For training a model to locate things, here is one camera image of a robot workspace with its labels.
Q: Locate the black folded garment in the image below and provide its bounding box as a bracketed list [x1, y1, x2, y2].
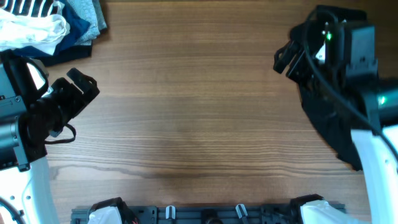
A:
[37, 45, 93, 67]

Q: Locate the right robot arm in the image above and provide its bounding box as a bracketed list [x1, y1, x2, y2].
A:
[274, 5, 397, 223]

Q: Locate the light grey folded garment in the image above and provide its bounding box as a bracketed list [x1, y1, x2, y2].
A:
[67, 0, 107, 45]

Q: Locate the blue shirt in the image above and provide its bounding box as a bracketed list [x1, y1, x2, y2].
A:
[14, 0, 90, 58]

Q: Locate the white t-shirt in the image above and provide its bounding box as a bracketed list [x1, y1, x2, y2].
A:
[1, 0, 70, 55]

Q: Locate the black garment with logo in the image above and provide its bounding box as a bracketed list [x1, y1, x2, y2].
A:
[289, 5, 367, 171]

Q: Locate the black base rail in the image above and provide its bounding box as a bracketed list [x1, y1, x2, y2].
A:
[70, 203, 346, 224]

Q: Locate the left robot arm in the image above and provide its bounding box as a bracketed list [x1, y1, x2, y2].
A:
[1, 50, 100, 223]

